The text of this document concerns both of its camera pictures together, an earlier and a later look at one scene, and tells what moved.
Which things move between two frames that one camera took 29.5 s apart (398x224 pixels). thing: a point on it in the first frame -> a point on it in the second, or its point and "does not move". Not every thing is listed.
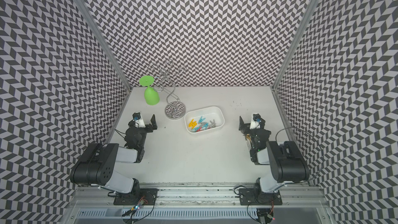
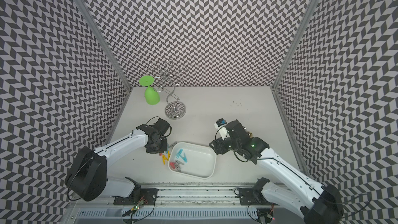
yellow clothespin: (193, 123) -> (164, 157)
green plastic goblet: (152, 95) does not move
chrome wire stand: (169, 77) does not move
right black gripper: (246, 126) -> (218, 144)
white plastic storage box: (217, 113) -> (193, 159)
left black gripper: (148, 126) -> (150, 150)
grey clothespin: (213, 124) -> (173, 145)
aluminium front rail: (95, 196) does not move
